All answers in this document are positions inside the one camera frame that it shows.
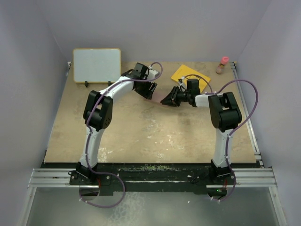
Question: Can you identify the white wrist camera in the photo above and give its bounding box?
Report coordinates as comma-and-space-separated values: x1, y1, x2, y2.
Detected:
147, 66, 160, 80
177, 76, 187, 91

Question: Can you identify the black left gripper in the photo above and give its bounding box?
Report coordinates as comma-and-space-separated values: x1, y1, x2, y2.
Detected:
135, 78, 157, 100

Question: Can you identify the yellow book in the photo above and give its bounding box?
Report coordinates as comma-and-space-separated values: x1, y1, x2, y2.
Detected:
171, 65, 211, 92

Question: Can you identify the aluminium rail frame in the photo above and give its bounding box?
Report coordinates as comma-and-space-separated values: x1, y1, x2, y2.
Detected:
27, 168, 80, 188

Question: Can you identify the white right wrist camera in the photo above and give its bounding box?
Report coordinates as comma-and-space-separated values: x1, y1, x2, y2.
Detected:
177, 76, 187, 91

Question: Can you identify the small whiteboard on stand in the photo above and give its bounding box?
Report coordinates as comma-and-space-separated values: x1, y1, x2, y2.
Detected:
72, 48, 121, 84

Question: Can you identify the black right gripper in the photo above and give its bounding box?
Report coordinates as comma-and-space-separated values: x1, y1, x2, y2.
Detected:
161, 86, 190, 107

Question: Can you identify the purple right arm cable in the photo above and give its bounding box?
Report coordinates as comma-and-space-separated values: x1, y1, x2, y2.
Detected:
180, 74, 259, 203

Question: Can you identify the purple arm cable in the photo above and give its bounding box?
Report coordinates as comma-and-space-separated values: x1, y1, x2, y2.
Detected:
180, 74, 259, 203
78, 62, 164, 209

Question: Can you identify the pink glasses case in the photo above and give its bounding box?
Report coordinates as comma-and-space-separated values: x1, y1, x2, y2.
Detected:
150, 90, 169, 105

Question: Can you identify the pink capped small bottle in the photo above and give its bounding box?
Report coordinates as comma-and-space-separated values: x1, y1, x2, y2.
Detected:
215, 56, 229, 74

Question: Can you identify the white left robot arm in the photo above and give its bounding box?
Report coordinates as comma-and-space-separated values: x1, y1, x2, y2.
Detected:
76, 62, 163, 185

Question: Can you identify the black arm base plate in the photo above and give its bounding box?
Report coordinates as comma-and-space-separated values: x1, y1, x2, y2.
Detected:
41, 161, 237, 196

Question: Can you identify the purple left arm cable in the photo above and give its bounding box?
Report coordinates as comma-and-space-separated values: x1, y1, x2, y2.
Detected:
78, 62, 164, 209

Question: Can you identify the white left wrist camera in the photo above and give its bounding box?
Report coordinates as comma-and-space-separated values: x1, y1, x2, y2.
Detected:
147, 66, 160, 80

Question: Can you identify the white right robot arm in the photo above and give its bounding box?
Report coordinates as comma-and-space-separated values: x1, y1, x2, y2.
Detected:
160, 79, 242, 184

